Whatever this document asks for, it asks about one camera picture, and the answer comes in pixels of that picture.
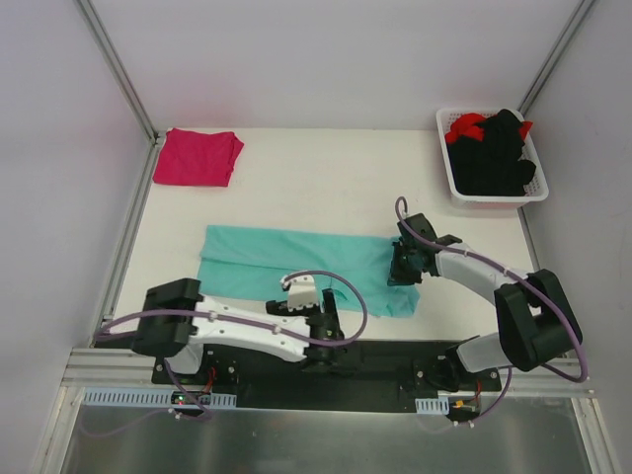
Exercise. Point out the black t shirt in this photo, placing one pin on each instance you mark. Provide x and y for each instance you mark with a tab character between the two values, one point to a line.
489	170

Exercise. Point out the left aluminium frame post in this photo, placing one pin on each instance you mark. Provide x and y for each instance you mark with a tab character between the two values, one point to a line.
105	45

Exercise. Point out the right grey cable duct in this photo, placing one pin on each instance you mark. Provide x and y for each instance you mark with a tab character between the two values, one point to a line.
438	406

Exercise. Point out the aluminium front rail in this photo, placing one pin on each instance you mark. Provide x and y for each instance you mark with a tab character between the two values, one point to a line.
109	368

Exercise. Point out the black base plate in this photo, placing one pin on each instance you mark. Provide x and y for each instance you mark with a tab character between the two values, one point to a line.
366	376

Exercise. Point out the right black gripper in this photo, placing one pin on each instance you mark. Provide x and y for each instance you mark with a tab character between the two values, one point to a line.
404	262

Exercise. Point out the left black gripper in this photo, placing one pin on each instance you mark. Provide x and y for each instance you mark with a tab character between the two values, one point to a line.
328	316

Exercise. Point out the grey cable duct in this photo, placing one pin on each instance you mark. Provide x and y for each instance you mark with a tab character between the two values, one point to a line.
438	406
154	398

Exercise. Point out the left grey cable duct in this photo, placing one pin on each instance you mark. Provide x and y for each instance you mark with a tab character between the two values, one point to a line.
154	398

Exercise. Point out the folded pink t shirt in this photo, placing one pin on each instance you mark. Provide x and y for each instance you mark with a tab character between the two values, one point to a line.
195	159

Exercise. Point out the aluminium frame post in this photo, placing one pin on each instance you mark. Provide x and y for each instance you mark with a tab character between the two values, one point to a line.
556	54
105	45

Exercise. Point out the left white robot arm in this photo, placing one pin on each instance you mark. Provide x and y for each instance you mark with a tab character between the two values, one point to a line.
289	331

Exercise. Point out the right aluminium frame post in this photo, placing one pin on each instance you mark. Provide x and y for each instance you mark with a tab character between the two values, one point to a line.
556	54

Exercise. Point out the teal t shirt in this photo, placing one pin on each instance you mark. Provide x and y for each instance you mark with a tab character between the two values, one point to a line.
248	263

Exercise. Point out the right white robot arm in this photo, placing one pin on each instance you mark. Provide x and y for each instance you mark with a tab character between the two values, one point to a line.
537	326

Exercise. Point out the red t shirt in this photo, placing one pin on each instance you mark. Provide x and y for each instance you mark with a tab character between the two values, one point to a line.
504	126

